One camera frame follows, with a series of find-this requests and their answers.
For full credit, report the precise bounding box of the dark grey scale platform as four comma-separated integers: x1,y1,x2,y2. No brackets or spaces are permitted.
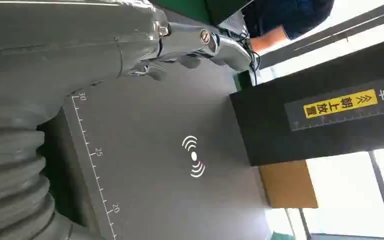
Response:
39,59,274,240

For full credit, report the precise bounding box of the black scanner housing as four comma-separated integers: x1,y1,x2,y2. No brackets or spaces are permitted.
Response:
229,34,384,167

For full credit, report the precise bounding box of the yellow label with black print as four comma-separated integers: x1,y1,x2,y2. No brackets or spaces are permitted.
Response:
303,89,379,119

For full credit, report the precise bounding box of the person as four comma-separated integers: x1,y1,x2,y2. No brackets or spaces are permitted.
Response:
240,0,335,54

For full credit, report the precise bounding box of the ribbed grey left arm sleeve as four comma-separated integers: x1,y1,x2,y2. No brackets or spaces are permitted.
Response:
0,125,107,240

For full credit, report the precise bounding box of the brown cardboard box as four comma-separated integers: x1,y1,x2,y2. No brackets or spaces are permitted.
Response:
259,160,319,210

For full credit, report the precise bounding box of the black cable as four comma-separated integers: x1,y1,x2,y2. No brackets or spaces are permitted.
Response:
236,31,262,87

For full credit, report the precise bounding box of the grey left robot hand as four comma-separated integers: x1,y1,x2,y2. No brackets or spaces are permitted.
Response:
0,0,253,132

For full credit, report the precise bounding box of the green crate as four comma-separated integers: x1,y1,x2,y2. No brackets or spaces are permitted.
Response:
150,0,256,27

